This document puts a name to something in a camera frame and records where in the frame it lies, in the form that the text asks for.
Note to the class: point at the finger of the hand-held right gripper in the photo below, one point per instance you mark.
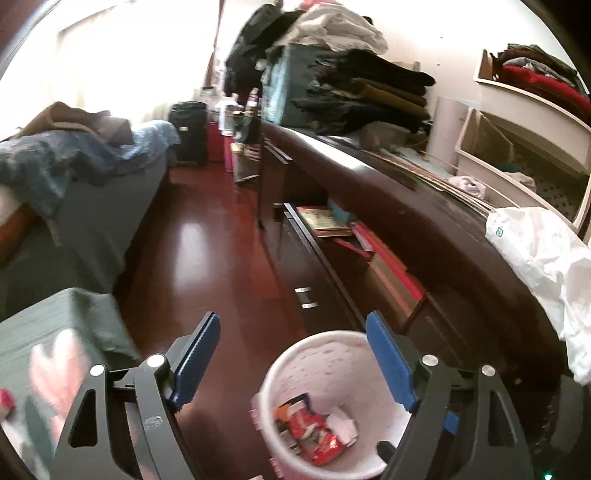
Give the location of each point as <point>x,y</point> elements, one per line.
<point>451,423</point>

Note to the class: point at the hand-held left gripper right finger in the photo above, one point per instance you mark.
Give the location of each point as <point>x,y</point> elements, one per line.
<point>392,364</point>

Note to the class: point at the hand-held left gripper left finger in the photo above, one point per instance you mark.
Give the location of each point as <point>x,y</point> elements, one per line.
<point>196,360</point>

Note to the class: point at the white paper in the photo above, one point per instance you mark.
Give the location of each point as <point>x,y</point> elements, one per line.
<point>342,427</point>

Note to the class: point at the pink perforated wastebasket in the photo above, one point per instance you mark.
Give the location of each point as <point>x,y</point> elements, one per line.
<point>295,364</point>

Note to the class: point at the red snack packet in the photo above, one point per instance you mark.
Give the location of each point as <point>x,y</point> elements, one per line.
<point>318,438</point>

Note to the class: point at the red book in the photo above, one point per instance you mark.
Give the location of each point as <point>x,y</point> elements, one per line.
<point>392,267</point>

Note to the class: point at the teal floral tablecloth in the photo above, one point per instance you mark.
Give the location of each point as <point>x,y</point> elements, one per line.
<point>69,318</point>

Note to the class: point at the yellow green book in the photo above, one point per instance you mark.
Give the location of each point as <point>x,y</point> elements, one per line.
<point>323,219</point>

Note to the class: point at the long dark wooden cabinet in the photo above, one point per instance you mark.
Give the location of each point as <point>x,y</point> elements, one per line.
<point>415,194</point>

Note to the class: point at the bed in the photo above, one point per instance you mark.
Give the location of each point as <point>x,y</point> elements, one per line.
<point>92,221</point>

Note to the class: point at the white plastic bag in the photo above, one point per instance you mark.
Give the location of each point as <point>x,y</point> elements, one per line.
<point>545,258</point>

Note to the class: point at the small white cloth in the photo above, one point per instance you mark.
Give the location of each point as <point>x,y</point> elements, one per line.
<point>468,187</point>

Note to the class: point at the red plastic container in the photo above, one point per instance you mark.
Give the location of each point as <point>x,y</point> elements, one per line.
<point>217,147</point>

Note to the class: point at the pale cloth in bin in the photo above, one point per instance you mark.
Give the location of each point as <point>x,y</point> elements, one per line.
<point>519,181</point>

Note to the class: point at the black suitcase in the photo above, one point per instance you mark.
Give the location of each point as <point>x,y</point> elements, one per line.
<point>187,134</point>

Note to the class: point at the clear plastic container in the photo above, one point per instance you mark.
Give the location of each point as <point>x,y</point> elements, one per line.
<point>228,115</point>

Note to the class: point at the white board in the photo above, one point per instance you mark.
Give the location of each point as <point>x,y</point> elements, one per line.
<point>445,120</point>

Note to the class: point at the blue patterned duvet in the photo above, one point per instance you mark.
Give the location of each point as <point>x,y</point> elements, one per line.
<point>41,161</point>

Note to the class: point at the brown blanket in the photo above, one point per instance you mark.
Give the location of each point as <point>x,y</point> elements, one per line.
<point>69,117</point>

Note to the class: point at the stack of folded dark clothes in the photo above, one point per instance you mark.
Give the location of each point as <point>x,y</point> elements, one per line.
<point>369,87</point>

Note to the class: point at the teal storage box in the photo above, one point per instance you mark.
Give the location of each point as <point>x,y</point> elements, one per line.
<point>286,87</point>

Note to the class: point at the white storage bin with clothes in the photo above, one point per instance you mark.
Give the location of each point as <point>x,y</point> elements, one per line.
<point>531,106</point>

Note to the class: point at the sheer window curtain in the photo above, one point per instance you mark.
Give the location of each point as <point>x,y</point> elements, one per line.
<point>115,55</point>

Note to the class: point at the pile of red dark clothes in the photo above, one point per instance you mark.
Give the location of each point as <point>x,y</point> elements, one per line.
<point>545,76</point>

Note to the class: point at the white cloth pile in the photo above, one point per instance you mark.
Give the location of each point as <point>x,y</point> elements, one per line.
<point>332,27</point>

